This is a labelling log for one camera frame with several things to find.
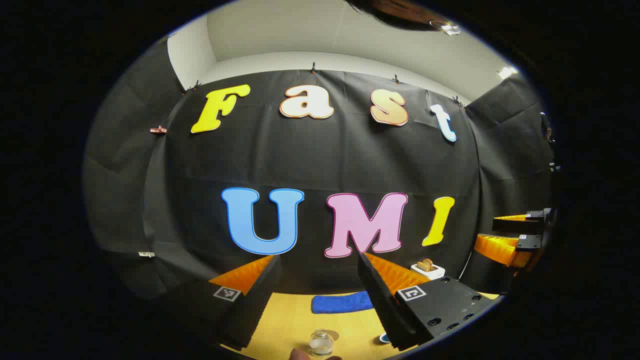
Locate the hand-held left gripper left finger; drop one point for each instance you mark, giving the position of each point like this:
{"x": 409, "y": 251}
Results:
{"x": 255, "y": 300}

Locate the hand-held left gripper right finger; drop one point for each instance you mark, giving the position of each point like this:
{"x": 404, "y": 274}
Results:
{"x": 385, "y": 305}

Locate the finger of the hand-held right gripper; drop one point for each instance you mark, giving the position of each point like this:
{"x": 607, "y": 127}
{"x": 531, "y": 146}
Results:
{"x": 517, "y": 226}
{"x": 530, "y": 242}

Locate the clear plastic water bottle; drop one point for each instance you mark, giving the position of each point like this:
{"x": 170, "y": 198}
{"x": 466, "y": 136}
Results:
{"x": 321, "y": 345}

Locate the blue towel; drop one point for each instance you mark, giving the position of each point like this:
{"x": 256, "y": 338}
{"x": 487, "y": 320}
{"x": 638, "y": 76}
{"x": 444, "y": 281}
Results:
{"x": 340, "y": 303}

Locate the toast slice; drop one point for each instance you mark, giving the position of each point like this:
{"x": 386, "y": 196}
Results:
{"x": 428, "y": 264}
{"x": 421, "y": 266}

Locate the white toaster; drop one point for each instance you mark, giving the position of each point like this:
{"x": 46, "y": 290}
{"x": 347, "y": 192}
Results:
{"x": 432, "y": 274}

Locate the black stand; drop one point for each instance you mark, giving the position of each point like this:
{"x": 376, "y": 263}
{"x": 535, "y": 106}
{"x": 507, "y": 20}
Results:
{"x": 548, "y": 130}

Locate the white clip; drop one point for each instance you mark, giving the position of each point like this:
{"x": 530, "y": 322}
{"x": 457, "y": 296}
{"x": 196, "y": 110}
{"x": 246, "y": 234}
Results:
{"x": 146, "y": 254}

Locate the ceiling light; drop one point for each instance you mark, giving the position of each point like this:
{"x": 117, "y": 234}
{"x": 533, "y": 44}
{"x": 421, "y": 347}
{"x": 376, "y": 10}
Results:
{"x": 507, "y": 72}

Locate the copper clip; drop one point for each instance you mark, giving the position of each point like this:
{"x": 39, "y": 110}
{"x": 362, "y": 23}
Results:
{"x": 158, "y": 130}

